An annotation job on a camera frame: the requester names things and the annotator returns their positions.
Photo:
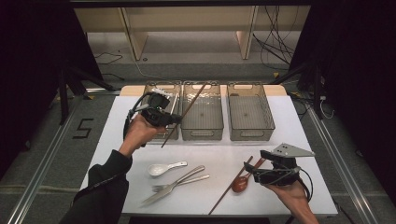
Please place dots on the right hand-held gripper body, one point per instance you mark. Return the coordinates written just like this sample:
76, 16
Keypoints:
280, 174

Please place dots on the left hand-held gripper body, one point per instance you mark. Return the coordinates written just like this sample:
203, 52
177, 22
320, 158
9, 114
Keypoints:
157, 116

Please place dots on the transparent grey plastic bin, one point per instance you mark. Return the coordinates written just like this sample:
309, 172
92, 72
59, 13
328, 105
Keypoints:
202, 115
249, 115
162, 133

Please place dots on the brown wooden chopstick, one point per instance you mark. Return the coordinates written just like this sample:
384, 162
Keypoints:
227, 190
193, 102

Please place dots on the white ceramic spoon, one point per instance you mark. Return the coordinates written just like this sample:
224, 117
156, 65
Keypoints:
157, 169

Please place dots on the metal fork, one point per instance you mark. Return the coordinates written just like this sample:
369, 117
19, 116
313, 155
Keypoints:
190, 181

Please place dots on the person's left hand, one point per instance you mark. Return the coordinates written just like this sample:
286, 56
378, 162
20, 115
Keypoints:
140, 132

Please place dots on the person's right hand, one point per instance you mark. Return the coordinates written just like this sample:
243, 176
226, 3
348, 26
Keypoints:
289, 196

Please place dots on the brown wooden spoon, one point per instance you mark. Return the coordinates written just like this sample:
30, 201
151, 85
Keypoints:
239, 185

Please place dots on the metal table knife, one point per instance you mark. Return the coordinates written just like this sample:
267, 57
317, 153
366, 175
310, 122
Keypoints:
162, 194

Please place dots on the black metal stand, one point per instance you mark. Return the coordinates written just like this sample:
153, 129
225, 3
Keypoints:
316, 90
63, 93

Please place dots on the light wooden desk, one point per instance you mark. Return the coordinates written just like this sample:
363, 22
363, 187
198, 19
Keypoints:
186, 18

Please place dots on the black curtain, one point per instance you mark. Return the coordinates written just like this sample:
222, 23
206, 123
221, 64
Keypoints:
31, 62
358, 77

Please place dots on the short aluminium rail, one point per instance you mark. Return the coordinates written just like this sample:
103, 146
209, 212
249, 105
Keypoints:
102, 91

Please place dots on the long aluminium floor rail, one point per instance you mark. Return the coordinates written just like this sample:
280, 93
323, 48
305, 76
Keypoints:
37, 177
342, 161

